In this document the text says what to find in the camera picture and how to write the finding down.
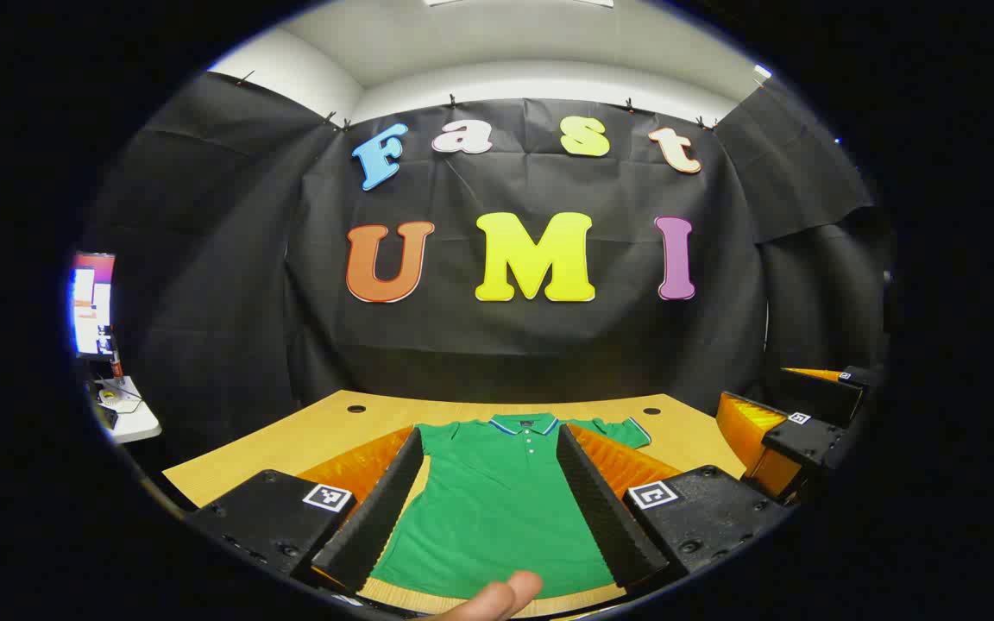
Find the small red bottle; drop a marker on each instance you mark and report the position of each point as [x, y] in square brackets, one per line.
[116, 362]

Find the computer monitor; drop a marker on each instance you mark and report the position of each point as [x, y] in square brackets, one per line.
[91, 302]

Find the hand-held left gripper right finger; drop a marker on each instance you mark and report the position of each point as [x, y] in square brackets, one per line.
[605, 517]

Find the green T-shirt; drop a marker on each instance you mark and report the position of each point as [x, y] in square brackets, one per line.
[497, 509]

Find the white side table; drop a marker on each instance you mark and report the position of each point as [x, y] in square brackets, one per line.
[136, 421]

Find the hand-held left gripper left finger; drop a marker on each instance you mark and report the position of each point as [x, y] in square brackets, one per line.
[372, 517]

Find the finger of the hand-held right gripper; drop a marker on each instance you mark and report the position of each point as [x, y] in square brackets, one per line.
[825, 392]
[799, 442]

